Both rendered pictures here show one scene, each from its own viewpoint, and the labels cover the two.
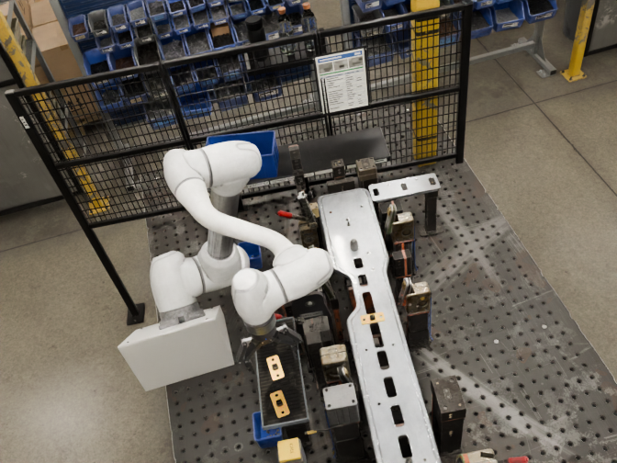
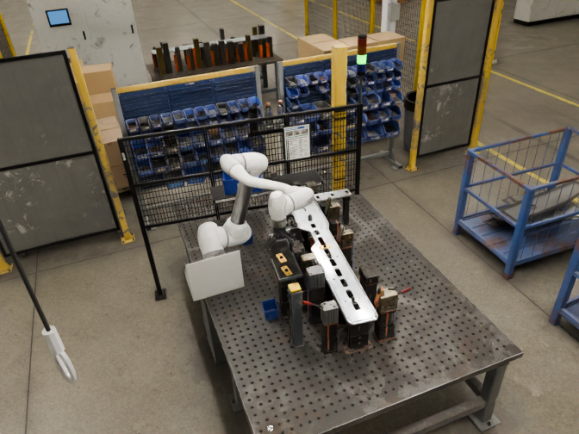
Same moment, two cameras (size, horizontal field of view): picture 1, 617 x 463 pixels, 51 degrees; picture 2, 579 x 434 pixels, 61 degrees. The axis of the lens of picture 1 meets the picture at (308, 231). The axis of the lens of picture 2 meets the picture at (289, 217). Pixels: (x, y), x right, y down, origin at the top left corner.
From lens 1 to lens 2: 135 cm
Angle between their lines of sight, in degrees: 16
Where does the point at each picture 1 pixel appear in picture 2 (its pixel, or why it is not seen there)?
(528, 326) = (402, 261)
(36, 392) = (97, 339)
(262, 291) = (284, 200)
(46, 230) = (92, 253)
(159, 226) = (187, 227)
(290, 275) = (295, 195)
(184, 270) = (218, 230)
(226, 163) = (252, 159)
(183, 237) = not seen: hidden behind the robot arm
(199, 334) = (229, 261)
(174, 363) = (213, 281)
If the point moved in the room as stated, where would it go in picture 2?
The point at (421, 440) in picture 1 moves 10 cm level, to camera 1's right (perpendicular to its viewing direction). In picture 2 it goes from (357, 291) to (373, 287)
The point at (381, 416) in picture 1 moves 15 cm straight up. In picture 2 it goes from (335, 283) to (336, 264)
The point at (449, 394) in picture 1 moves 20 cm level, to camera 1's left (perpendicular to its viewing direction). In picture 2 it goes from (369, 271) to (338, 277)
